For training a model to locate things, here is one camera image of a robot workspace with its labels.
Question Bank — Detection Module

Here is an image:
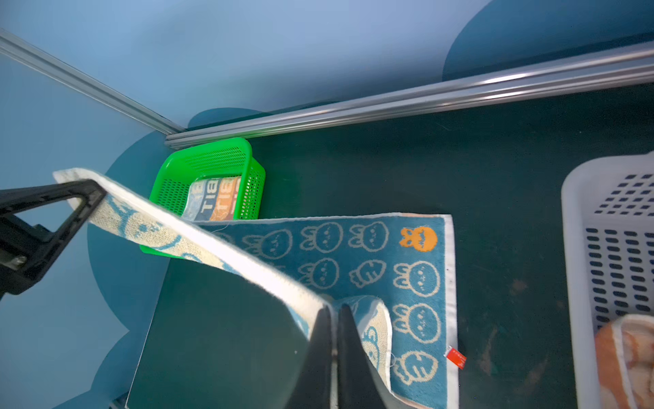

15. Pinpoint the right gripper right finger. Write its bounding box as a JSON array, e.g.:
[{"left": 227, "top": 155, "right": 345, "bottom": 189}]
[{"left": 337, "top": 305, "right": 387, "bottom": 409}]

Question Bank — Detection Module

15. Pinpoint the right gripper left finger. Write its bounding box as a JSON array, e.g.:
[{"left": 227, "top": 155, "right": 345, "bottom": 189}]
[{"left": 285, "top": 307, "right": 333, "bottom": 409}]

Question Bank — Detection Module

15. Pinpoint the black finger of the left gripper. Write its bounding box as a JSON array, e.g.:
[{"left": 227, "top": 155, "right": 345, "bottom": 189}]
[{"left": 1, "top": 180, "right": 107, "bottom": 296}]

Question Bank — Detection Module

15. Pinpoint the teal owl pattern towel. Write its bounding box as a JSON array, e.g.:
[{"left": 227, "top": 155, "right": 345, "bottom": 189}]
[{"left": 54, "top": 168, "right": 459, "bottom": 408}]

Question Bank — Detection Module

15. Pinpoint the green plastic basket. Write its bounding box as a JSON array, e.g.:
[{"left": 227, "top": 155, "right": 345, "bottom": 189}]
[{"left": 150, "top": 138, "right": 266, "bottom": 227}]

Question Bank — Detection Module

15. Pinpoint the striped rabbit text towel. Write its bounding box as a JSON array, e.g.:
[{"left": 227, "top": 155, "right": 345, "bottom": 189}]
[{"left": 182, "top": 177, "right": 242, "bottom": 223}]

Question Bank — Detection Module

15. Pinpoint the grey plastic basket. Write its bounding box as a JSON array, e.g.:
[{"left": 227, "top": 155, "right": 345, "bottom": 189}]
[{"left": 561, "top": 153, "right": 653, "bottom": 408}]

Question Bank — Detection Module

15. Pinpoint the orange pattern towel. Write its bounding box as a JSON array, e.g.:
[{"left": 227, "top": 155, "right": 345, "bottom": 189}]
[{"left": 594, "top": 315, "right": 653, "bottom": 408}]

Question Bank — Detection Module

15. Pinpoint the aluminium left frame post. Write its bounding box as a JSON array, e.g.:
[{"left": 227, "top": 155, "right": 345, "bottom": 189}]
[{"left": 1, "top": 29, "right": 185, "bottom": 135}]

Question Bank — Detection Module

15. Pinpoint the aluminium rear frame bar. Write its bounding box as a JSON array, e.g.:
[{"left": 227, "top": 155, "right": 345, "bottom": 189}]
[{"left": 165, "top": 42, "right": 653, "bottom": 150}]

